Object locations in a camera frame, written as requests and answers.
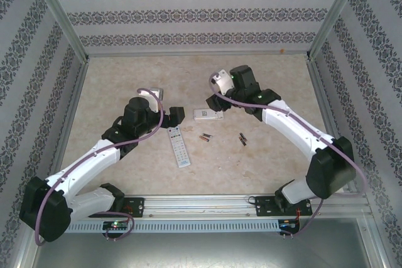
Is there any small white remote control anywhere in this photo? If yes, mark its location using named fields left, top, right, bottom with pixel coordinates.
left=192, top=108, right=225, bottom=122

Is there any long white remote control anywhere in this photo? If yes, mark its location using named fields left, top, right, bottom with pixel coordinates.
left=166, top=126, right=192, bottom=169

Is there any circuit board with green light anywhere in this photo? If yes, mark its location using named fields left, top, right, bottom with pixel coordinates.
left=102, top=220, right=131, bottom=230

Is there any circuit board with blue light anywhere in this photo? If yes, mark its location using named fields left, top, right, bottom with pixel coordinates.
left=279, top=219, right=301, bottom=230

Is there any grey metal sheet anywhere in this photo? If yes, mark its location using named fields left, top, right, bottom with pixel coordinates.
left=30, top=232, right=378, bottom=268

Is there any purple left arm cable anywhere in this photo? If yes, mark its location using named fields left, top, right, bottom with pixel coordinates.
left=33, top=88, right=166, bottom=246

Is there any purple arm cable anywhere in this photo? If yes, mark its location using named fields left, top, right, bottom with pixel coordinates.
left=33, top=88, right=166, bottom=246
left=209, top=72, right=368, bottom=236

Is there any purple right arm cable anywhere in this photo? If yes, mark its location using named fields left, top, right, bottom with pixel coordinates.
left=209, top=72, right=368, bottom=236

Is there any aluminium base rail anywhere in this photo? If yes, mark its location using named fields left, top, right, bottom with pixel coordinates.
left=70, top=193, right=369, bottom=218

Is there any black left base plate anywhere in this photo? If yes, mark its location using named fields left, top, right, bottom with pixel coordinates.
left=89, top=197, right=146, bottom=219

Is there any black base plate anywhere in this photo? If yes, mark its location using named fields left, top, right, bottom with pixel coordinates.
left=254, top=195, right=313, bottom=218
left=89, top=197, right=146, bottom=219

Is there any short purple cable loop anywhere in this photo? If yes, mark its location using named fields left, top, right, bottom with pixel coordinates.
left=105, top=211, right=135, bottom=240

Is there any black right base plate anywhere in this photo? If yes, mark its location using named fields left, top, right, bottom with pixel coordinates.
left=254, top=195, right=313, bottom=218

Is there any white slotted cable duct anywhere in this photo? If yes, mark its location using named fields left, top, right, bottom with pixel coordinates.
left=67, top=219, right=280, bottom=233

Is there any aluminium frame post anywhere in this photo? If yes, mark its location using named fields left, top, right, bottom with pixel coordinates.
left=306, top=0, right=368, bottom=62
left=30, top=0, right=92, bottom=63

